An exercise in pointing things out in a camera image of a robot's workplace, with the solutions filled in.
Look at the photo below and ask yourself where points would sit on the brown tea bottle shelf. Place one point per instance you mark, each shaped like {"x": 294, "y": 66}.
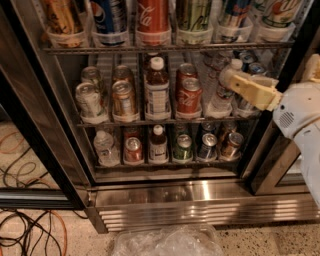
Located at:
{"x": 158, "y": 145}
{"x": 157, "y": 90}

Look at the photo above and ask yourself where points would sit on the clear plastic bag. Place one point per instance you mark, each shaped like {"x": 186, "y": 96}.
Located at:
{"x": 177, "y": 240}

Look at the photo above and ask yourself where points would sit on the slim silver can middle rear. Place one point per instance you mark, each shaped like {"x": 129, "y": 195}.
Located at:
{"x": 247, "y": 57}

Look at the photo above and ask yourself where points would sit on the gold can bottom shelf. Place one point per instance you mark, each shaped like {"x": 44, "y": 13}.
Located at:
{"x": 230, "y": 149}

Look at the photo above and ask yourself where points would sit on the orange can middle shelf rear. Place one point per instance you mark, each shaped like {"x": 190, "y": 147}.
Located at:
{"x": 122, "y": 72}

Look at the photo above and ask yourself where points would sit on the brown tea bottle middle shelf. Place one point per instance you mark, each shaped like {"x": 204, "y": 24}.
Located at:
{"x": 157, "y": 90}

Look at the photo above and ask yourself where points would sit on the red Coke can middle rear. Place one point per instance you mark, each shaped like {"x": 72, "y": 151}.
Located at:
{"x": 186, "y": 70}

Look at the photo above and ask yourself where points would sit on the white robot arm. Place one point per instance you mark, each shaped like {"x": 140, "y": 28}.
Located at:
{"x": 308, "y": 141}

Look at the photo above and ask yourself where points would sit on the green can bottom shelf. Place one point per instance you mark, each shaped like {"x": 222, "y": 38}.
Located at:
{"x": 182, "y": 148}

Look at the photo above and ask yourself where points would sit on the blue Red Bull can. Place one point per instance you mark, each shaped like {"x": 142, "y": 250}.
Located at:
{"x": 232, "y": 17}

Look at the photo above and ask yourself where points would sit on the green can shelf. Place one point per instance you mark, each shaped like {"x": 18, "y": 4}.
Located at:
{"x": 182, "y": 148}
{"x": 193, "y": 19}

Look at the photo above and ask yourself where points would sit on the red Coca-Cola can top shelf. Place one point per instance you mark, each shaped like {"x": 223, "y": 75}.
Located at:
{"x": 152, "y": 21}

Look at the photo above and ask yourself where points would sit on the yellow tea can top shelf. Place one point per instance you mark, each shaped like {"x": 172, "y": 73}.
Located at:
{"x": 63, "y": 22}

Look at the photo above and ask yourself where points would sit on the slim silver can middle front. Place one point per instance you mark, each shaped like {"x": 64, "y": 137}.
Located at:
{"x": 244, "y": 104}

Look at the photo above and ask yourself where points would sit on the blue Pepsi can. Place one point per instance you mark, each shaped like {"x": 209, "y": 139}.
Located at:
{"x": 110, "y": 17}

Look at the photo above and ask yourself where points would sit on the orange can shelf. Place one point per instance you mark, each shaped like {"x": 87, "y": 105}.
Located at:
{"x": 122, "y": 72}
{"x": 124, "y": 104}

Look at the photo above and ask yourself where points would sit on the blue can bottom shelf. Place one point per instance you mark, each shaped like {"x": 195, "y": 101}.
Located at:
{"x": 207, "y": 148}

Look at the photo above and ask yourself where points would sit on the clear water bottle bottom shelf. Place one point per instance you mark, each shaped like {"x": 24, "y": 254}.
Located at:
{"x": 107, "y": 152}

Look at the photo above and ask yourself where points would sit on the red coke can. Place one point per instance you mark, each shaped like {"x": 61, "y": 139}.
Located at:
{"x": 186, "y": 70}
{"x": 189, "y": 97}

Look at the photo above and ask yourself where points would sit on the green can top shelf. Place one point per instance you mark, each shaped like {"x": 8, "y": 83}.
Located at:
{"x": 193, "y": 19}

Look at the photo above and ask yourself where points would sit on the red can bottom shelf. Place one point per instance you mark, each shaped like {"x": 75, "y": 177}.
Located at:
{"x": 133, "y": 150}

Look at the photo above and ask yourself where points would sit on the brown tea bottle bottom shelf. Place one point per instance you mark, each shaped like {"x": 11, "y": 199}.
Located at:
{"x": 158, "y": 145}

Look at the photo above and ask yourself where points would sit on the silver can shelf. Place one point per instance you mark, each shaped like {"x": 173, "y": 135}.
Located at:
{"x": 91, "y": 74}
{"x": 89, "y": 99}

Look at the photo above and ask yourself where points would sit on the slim silver can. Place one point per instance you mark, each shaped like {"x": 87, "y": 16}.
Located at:
{"x": 244, "y": 104}
{"x": 247, "y": 57}
{"x": 256, "y": 68}

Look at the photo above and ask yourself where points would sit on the clear water bottle middle rear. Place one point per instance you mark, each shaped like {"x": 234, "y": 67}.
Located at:
{"x": 217, "y": 61}

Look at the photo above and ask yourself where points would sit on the orange can middle shelf front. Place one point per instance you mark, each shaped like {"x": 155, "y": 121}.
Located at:
{"x": 124, "y": 104}

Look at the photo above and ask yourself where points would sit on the stainless steel display fridge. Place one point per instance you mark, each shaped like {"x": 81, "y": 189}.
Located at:
{"x": 38, "y": 85}

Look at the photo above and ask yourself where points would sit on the silver can middle shelf front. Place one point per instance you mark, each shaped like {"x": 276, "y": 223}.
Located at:
{"x": 89, "y": 99}

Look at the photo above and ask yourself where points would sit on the clear water bottle middle front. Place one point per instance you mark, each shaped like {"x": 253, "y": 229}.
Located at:
{"x": 220, "y": 104}

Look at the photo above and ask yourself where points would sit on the silver can middle shelf rear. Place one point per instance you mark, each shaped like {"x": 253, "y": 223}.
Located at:
{"x": 91, "y": 74}

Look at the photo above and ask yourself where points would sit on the red Coke can middle front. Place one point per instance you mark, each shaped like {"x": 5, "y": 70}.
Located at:
{"x": 189, "y": 97}

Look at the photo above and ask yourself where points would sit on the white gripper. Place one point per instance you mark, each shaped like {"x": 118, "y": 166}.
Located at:
{"x": 297, "y": 107}

